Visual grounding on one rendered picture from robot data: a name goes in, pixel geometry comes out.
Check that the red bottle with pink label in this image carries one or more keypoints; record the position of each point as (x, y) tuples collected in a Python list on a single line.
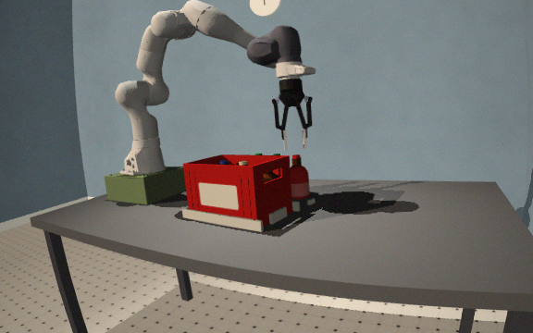
[(299, 179)]

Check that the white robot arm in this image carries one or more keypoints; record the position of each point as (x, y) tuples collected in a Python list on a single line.
[(281, 45)]

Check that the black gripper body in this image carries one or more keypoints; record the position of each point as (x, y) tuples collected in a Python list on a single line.
[(291, 88)]

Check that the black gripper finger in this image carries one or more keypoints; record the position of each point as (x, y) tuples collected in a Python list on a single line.
[(275, 103), (308, 101)]

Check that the brown bottle with red cap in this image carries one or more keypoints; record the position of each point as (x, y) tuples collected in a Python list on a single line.
[(269, 176)]

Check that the red crate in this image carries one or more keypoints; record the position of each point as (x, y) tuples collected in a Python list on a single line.
[(234, 190)]

